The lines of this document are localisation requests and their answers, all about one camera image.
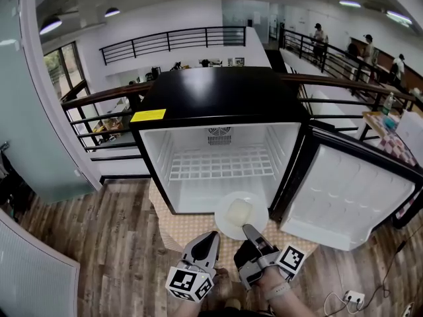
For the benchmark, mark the dome ceiling lamp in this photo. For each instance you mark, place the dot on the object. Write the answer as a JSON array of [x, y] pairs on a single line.
[[50, 24], [112, 12]]

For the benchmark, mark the frosted glass door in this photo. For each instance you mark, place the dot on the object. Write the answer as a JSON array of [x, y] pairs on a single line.
[[36, 144]]

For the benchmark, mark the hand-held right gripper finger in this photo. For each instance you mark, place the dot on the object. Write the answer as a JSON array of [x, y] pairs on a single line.
[[252, 233]]

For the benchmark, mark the person's left forearm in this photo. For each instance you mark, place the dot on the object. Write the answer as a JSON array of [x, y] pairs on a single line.
[[185, 309]]

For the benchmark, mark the person's right forearm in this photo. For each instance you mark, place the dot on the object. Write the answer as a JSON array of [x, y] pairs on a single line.
[[291, 304]]

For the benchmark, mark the white box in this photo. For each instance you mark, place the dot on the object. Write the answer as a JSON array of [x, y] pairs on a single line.
[[409, 125]]

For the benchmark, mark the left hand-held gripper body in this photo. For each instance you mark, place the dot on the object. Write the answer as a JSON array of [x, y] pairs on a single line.
[[186, 281]]

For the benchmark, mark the beige patterned table mat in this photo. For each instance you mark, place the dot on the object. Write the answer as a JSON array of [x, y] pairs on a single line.
[[191, 223]]

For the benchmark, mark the clear plastic bottle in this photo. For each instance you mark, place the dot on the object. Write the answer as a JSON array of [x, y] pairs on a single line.
[[388, 104]]

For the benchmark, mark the wood-topped black railing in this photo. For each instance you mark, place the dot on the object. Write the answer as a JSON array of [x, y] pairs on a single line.
[[109, 94]]

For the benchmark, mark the white ribbed panel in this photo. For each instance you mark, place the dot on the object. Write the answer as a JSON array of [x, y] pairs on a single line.
[[29, 269]]

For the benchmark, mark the person's dark clothing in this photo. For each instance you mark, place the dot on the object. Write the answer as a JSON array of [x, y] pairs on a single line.
[[238, 310]]

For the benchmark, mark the long ceiling light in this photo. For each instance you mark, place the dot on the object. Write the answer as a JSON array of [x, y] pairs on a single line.
[[399, 17], [349, 3]]

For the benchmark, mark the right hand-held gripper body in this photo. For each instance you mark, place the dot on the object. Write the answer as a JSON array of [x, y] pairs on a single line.
[[261, 263]]

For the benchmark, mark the black mini fridge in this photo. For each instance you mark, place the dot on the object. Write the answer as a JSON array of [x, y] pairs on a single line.
[[218, 91]]

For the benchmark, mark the beige wristband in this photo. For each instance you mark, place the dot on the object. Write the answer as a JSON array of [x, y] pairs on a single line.
[[277, 291]]

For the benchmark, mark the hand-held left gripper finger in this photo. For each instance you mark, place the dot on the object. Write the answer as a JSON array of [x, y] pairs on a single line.
[[195, 241], [216, 246]]

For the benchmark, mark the black-framed window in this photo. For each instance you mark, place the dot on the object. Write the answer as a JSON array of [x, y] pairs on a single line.
[[62, 68]]

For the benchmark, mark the long black metal railing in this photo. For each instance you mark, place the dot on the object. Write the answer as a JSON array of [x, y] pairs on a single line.
[[337, 58]]

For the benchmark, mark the white power strip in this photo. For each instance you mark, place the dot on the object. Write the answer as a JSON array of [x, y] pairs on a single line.
[[353, 296]]

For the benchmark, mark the white food block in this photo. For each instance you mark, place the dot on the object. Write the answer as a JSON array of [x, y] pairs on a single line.
[[238, 212]]

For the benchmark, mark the black kettle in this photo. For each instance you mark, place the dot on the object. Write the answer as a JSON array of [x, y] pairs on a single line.
[[155, 73]]

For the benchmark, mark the white round plate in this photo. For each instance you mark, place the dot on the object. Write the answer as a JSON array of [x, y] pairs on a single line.
[[257, 218]]

